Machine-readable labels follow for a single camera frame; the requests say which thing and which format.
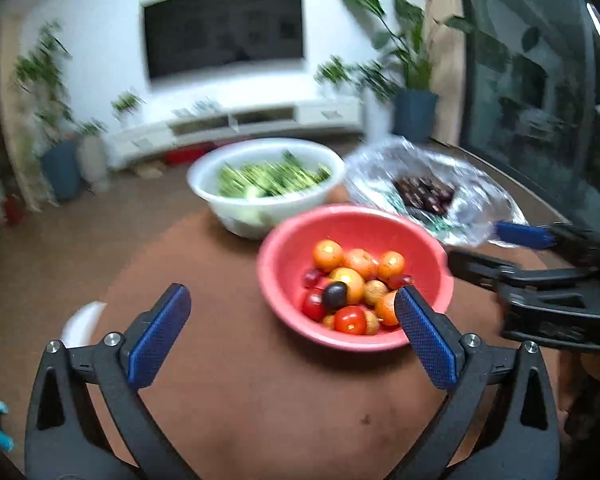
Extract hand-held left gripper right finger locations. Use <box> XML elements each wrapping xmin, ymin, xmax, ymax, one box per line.
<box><xmin>387</xmin><ymin>285</ymin><xmax>561</xmax><ymax>480</ymax></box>

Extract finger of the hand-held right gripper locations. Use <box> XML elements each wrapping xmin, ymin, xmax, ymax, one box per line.
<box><xmin>447</xmin><ymin>250</ymin><xmax>600</xmax><ymax>351</ymax></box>
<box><xmin>494</xmin><ymin>220</ymin><xmax>600</xmax><ymax>267</ymax></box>

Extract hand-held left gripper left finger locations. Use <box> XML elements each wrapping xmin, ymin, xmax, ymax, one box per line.
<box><xmin>25</xmin><ymin>283</ymin><xmax>201</xmax><ymax>480</ymax></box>

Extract yellow-orange round orange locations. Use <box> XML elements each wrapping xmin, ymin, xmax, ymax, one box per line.
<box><xmin>328</xmin><ymin>267</ymin><xmax>366</xmax><ymax>306</ymax></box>

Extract red plastic bowl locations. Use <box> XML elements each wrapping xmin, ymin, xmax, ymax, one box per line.
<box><xmin>256</xmin><ymin>205</ymin><xmax>455</xmax><ymax>352</ymax></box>

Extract red tomato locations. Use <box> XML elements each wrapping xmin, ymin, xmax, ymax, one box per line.
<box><xmin>334</xmin><ymin>306</ymin><xmax>367</xmax><ymax>336</ymax></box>
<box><xmin>301</xmin><ymin>290</ymin><xmax>328</xmax><ymax>322</ymax></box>

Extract white plate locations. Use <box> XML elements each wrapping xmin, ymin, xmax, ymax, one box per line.
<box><xmin>61</xmin><ymin>301</ymin><xmax>108</xmax><ymax>348</ymax></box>

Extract dark purple plum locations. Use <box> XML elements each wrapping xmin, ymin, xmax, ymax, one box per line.
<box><xmin>321</xmin><ymin>281</ymin><xmax>350</xmax><ymax>311</ymax></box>

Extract pile of dark cherries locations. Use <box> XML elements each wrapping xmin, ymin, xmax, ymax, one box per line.
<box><xmin>394</xmin><ymin>175</ymin><xmax>456</xmax><ymax>213</ymax></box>

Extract white plastic bowl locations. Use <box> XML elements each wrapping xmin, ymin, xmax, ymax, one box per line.
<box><xmin>186</xmin><ymin>137</ymin><xmax>346</xmax><ymax>240</ymax></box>

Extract glass sliding door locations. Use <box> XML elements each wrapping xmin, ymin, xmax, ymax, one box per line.
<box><xmin>460</xmin><ymin>0</ymin><xmax>597</xmax><ymax>192</ymax></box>

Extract broad-leaf plant in navy pot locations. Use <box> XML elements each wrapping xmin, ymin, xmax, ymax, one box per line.
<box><xmin>337</xmin><ymin>0</ymin><xmax>476</xmax><ymax>143</ymax></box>

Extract clear plastic bag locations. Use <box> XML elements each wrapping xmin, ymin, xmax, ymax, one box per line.
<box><xmin>344</xmin><ymin>136</ymin><xmax>528</xmax><ymax>247</ymax></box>

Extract red box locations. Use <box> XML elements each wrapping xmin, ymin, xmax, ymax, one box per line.
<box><xmin>167</xmin><ymin>145</ymin><xmax>216</xmax><ymax>167</ymax></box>

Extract plant in tall grey pot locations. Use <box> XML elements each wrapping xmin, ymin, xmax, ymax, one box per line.
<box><xmin>76</xmin><ymin>119</ymin><xmax>112</xmax><ymax>192</ymax></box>

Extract chopped green vegetables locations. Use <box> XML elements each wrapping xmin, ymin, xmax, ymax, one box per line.
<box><xmin>217</xmin><ymin>152</ymin><xmax>332</xmax><ymax>198</ymax></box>

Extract tall plant in blue pot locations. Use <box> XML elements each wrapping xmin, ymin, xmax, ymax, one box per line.
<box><xmin>12</xmin><ymin>20</ymin><xmax>84</xmax><ymax>202</ymax></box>

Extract red floor object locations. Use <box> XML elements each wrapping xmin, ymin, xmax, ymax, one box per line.
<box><xmin>2</xmin><ymin>195</ymin><xmax>24</xmax><ymax>226</ymax></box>

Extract white television cabinet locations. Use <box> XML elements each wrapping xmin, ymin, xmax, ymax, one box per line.
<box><xmin>102</xmin><ymin>95</ymin><xmax>365</xmax><ymax>171</ymax></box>

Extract glass ornament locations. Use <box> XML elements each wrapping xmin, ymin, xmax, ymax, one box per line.
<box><xmin>172</xmin><ymin>99</ymin><xmax>222</xmax><ymax>119</ymax></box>

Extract small plant in white pot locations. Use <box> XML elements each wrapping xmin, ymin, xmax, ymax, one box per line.
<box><xmin>314</xmin><ymin>55</ymin><xmax>353</xmax><ymax>98</ymax></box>
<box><xmin>111</xmin><ymin>89</ymin><xmax>146</xmax><ymax>127</ymax></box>

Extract wall-mounted television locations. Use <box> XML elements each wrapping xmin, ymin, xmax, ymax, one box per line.
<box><xmin>140</xmin><ymin>0</ymin><xmax>306</xmax><ymax>86</ymax></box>

